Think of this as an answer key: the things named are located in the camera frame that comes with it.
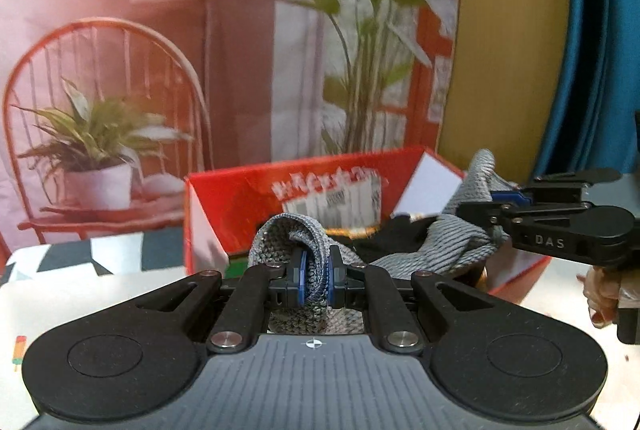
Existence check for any person's right hand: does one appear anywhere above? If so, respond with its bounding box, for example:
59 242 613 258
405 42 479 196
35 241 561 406
576 267 622 328

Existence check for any printed room backdrop poster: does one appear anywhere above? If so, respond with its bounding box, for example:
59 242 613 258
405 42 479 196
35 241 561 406
1 0 459 250

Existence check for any white shipping label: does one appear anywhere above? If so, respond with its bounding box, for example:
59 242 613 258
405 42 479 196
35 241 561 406
282 176 382 229

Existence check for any red cardboard box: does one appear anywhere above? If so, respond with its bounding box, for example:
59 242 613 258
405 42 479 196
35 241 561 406
183 145 551 306

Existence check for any grey knitted cloth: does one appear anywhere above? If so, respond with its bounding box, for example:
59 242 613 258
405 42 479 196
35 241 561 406
247 149 516 335

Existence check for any black cloth strap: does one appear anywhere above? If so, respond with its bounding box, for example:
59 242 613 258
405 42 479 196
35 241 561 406
344 213 452 263

